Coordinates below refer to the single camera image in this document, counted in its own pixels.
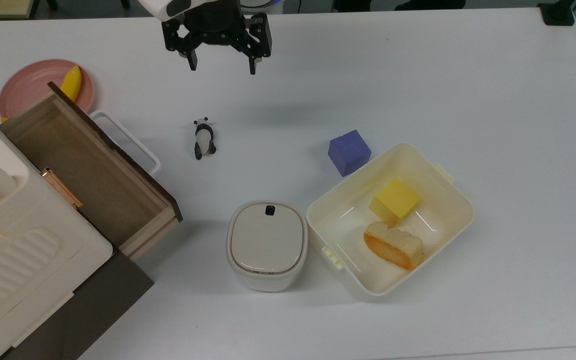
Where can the pink plate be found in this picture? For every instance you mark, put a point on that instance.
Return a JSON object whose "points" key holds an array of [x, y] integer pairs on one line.
{"points": [[30, 87]]}

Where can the yellow toy banana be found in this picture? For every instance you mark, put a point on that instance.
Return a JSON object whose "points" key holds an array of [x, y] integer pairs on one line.
{"points": [[72, 82]]}

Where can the small white lidded bin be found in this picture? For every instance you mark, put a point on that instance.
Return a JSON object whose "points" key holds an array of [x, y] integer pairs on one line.
{"points": [[266, 242]]}

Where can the black clamp mount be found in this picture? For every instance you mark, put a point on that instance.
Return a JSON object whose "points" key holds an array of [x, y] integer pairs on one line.
{"points": [[558, 12]]}

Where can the wooden drawer with dark front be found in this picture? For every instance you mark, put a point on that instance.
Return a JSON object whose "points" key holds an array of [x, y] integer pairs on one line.
{"points": [[93, 170]]}

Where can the yellow cube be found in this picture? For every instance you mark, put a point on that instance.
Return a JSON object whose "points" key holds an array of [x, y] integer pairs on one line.
{"points": [[395, 200]]}

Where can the copper latch strip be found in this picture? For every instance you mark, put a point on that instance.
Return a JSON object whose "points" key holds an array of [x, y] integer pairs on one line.
{"points": [[62, 189]]}

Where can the cream open plastic container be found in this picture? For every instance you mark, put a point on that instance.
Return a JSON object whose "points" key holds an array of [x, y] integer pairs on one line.
{"points": [[348, 225]]}

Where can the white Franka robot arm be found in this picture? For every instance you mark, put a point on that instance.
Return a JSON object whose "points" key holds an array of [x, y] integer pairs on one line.
{"points": [[154, 7]]}

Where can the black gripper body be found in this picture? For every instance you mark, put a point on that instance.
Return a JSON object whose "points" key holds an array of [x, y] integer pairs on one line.
{"points": [[215, 25]]}

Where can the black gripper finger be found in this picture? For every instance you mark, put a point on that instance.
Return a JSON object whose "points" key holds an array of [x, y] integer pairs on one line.
{"points": [[260, 37], [173, 37]]}

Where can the black and white panda toy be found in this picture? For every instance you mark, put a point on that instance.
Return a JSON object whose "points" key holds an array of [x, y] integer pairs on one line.
{"points": [[203, 137]]}

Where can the toy bread slice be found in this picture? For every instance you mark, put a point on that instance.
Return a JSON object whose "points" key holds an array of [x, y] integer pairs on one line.
{"points": [[393, 247]]}

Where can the purple cube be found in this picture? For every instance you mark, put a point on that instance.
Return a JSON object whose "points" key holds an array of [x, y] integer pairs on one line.
{"points": [[349, 152]]}

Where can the cream plastic storage box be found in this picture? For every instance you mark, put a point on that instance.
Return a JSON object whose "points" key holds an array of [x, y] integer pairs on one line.
{"points": [[33, 250]]}

